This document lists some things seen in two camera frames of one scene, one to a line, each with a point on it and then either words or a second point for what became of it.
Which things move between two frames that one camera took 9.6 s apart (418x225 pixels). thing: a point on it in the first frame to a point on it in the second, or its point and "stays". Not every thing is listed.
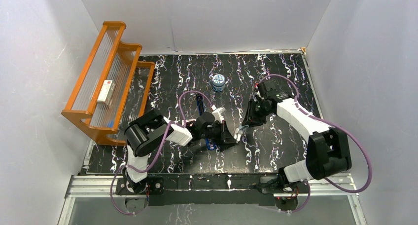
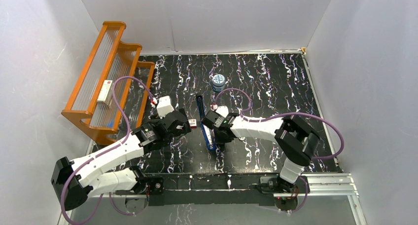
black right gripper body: [257, 112] to [219, 139]
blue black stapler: [210, 143] stays
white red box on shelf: [106, 92] stays
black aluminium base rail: [162, 189] stays
